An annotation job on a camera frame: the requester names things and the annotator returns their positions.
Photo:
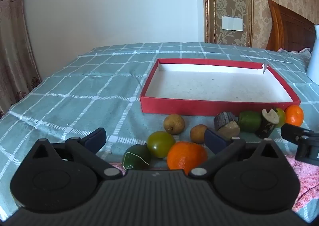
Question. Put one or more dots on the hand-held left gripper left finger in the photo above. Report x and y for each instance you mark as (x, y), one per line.
(96, 140)

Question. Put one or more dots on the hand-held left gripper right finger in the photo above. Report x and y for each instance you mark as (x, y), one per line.
(215, 140)

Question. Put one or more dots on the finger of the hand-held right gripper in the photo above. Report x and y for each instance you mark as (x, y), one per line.
(290, 131)

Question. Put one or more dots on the orange tangerine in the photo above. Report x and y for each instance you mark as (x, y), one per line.
(185, 157)
(295, 115)

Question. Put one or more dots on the green tomato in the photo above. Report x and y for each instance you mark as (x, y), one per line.
(160, 145)
(281, 115)

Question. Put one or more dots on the brown longan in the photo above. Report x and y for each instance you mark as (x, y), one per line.
(197, 133)
(174, 123)

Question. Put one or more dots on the notched dark sugarcane piece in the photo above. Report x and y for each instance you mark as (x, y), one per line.
(265, 128)

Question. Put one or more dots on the light green cucumber chunk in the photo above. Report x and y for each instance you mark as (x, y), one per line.
(249, 121)

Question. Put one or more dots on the dark green cucumber end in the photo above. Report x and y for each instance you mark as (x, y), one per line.
(135, 158)

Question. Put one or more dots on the red cardboard box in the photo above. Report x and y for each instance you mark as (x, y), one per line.
(174, 110)

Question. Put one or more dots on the pink towel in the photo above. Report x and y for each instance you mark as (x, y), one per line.
(304, 178)

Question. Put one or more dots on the white electric kettle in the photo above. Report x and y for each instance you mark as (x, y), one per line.
(314, 61)

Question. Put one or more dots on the pink white cloth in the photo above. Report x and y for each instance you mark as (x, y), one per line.
(305, 51)

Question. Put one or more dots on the wooden headboard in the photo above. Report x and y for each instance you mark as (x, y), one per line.
(289, 31)

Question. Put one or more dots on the white wall switch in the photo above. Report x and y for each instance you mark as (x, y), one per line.
(232, 23)

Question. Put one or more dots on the gilded wall frame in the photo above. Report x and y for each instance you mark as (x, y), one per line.
(205, 4)

